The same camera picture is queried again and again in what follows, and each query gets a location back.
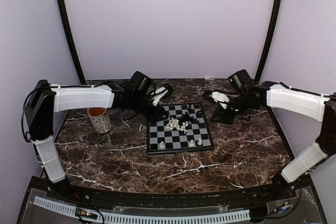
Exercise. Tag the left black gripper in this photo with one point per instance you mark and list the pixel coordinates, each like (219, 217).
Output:
(159, 110)

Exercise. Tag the black front rail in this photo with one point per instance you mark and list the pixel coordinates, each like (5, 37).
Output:
(250, 197)

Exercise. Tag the black frame post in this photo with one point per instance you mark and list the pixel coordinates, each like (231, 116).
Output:
(70, 40)
(268, 39)

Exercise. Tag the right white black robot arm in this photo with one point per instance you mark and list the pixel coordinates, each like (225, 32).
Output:
(292, 107)

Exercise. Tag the black grey chessboard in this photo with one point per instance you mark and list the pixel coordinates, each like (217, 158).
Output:
(185, 122)

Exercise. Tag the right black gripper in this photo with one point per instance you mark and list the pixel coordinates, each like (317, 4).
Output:
(226, 119)

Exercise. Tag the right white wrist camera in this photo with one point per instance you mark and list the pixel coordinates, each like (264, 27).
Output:
(216, 97)

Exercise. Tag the white slotted cable duct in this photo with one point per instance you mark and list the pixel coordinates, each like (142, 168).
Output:
(140, 215)

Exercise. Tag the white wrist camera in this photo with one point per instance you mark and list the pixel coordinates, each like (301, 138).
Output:
(216, 97)
(161, 93)

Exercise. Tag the white patterned mug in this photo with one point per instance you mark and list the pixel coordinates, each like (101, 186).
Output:
(100, 120)

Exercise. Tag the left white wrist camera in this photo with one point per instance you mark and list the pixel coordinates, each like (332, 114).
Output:
(161, 93)

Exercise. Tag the right black frame post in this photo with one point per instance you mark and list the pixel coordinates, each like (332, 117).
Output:
(268, 39)

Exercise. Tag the left black frame post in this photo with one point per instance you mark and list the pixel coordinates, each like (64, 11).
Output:
(70, 40)

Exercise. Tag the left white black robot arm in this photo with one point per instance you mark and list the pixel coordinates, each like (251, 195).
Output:
(46, 99)

